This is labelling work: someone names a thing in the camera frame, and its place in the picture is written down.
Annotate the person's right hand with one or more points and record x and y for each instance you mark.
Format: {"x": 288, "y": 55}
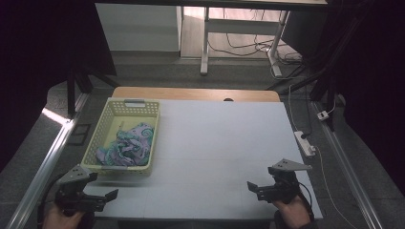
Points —
{"x": 294, "y": 214}

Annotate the white power strip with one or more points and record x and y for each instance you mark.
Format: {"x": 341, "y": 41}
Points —
{"x": 304, "y": 143}

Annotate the black curtain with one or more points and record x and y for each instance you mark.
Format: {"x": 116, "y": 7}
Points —
{"x": 375, "y": 79}
{"x": 35, "y": 63}

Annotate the purple teal patterned cloth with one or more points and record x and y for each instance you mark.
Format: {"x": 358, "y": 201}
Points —
{"x": 130, "y": 148}

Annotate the aluminium rail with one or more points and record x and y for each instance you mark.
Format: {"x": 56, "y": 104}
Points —
{"x": 347, "y": 171}
{"x": 47, "y": 165}

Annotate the white desk frame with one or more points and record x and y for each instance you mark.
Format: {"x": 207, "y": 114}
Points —
{"x": 205, "y": 41}

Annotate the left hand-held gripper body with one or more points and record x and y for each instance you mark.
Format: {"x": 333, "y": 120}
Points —
{"x": 74, "y": 175}

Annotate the small white adapter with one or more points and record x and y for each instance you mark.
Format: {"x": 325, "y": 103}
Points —
{"x": 323, "y": 115}

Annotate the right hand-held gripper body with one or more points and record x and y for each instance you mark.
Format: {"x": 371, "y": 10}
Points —
{"x": 283, "y": 187}

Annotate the white cabinet panel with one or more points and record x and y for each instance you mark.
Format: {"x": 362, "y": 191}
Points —
{"x": 137, "y": 28}

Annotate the black metal stand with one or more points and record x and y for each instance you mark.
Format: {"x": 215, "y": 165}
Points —
{"x": 71, "y": 92}
{"x": 328, "y": 86}

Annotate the person's left hand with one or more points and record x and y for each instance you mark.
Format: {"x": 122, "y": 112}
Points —
{"x": 59, "y": 220}

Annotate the pale yellow plastic basket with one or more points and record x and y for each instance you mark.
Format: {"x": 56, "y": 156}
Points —
{"x": 105, "y": 124}

